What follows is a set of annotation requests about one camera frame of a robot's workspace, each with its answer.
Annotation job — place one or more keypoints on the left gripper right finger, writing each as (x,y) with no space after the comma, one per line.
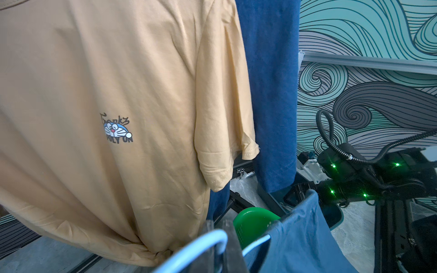
(233,260)

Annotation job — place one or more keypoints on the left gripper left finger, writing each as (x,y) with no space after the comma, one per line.
(205,262)

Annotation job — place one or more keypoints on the light blue wire hanger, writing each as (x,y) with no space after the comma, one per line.
(218,238)

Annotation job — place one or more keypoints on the light blue t-shirt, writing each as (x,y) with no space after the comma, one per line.
(300,242)

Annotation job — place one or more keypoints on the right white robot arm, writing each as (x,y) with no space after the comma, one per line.
(390,176)

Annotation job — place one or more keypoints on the green plastic basket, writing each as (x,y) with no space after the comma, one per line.
(251,223)

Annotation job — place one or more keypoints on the black clothes rack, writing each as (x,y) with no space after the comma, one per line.
(245,192)

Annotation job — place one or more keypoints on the dark teal plastic bin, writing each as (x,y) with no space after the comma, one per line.
(327,211)

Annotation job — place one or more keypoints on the tan yellow t-shirt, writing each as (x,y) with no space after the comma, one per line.
(119,118)

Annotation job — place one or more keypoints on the dark navy t-shirt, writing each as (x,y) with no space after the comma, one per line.
(270,36)

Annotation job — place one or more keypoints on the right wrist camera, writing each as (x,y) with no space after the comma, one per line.
(309,168)

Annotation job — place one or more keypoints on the aluminium wall rail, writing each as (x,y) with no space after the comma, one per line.
(410,66)

